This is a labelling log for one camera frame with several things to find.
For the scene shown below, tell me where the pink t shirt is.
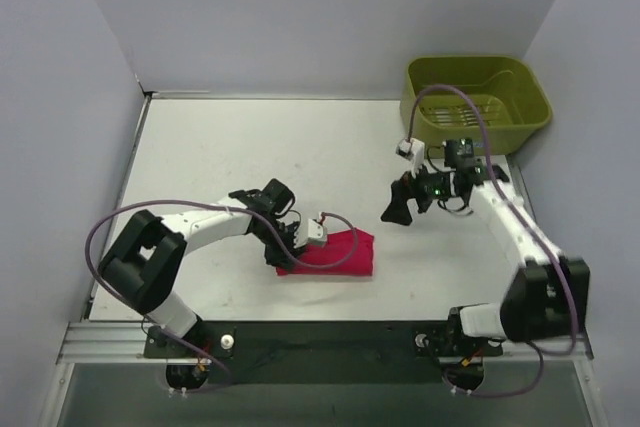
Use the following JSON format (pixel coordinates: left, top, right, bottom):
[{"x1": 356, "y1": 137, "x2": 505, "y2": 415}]
[{"x1": 276, "y1": 229, "x2": 375, "y2": 277}]

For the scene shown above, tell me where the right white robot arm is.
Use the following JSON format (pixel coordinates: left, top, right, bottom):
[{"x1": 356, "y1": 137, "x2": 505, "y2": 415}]
[{"x1": 381, "y1": 138, "x2": 590, "y2": 356}]

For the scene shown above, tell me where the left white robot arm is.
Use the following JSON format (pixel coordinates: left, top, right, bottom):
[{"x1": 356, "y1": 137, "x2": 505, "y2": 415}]
[{"x1": 98, "y1": 179, "x2": 327, "y2": 358}]

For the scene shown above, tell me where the olive green plastic basin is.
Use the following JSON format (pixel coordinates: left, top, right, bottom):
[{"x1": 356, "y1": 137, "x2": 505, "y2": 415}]
[{"x1": 399, "y1": 55, "x2": 552, "y2": 155}]

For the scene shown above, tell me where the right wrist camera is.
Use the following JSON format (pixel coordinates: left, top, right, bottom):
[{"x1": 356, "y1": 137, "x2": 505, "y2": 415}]
[{"x1": 396, "y1": 138, "x2": 425, "y2": 176}]

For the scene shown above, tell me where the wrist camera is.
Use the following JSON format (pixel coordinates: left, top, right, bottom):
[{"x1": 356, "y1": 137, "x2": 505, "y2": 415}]
[
  {"x1": 295, "y1": 218, "x2": 328, "y2": 248},
  {"x1": 396, "y1": 138, "x2": 425, "y2": 176}
]

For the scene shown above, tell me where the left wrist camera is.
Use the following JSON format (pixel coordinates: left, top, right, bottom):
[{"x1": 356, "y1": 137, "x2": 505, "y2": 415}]
[{"x1": 295, "y1": 218, "x2": 328, "y2": 248}]

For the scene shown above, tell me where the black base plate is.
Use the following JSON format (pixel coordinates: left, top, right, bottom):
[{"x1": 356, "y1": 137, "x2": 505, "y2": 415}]
[{"x1": 143, "y1": 320, "x2": 504, "y2": 388}]

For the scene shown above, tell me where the aluminium front rail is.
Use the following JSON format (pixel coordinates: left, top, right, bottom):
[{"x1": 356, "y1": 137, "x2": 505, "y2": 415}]
[{"x1": 57, "y1": 322, "x2": 594, "y2": 365}]

